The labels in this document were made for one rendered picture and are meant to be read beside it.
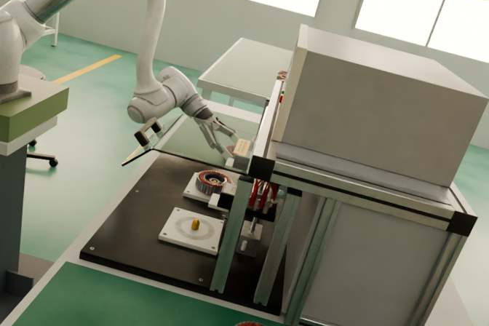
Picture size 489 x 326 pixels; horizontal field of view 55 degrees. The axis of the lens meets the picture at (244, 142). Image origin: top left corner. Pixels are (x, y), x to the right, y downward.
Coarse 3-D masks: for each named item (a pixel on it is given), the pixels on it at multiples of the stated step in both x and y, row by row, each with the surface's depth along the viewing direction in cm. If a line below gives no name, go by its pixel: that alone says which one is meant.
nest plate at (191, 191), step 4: (196, 176) 150; (192, 180) 146; (188, 184) 143; (192, 184) 144; (188, 188) 141; (192, 188) 141; (196, 188) 142; (184, 192) 138; (188, 192) 139; (192, 192) 139; (196, 192) 140; (200, 192) 141; (188, 196) 138; (192, 196) 138; (196, 196) 138; (200, 196) 138; (204, 196) 139; (208, 196) 139; (200, 200) 138; (204, 200) 138; (208, 200) 138
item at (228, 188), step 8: (224, 184) 119; (232, 184) 119; (224, 192) 114; (232, 192) 116; (216, 200) 118; (224, 200) 115; (232, 200) 114; (248, 200) 119; (256, 200) 120; (216, 208) 116; (224, 208) 115; (248, 208) 115; (256, 208) 116; (264, 208) 117; (256, 216) 115; (264, 216) 114; (272, 216) 114
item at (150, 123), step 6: (150, 120) 108; (156, 120) 110; (144, 126) 103; (150, 126) 106; (156, 126) 109; (138, 132) 100; (144, 132) 102; (156, 132) 110; (138, 138) 101; (144, 138) 101; (144, 144) 101
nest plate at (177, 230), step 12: (180, 216) 126; (192, 216) 127; (204, 216) 129; (168, 228) 119; (180, 228) 120; (204, 228) 123; (216, 228) 124; (168, 240) 116; (180, 240) 116; (192, 240) 117; (204, 240) 118; (216, 240) 119; (204, 252) 116; (216, 252) 115
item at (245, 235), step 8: (248, 224) 122; (256, 224) 123; (248, 232) 119; (256, 232) 120; (240, 240) 117; (248, 240) 117; (256, 240) 117; (240, 248) 118; (248, 248) 118; (256, 248) 118
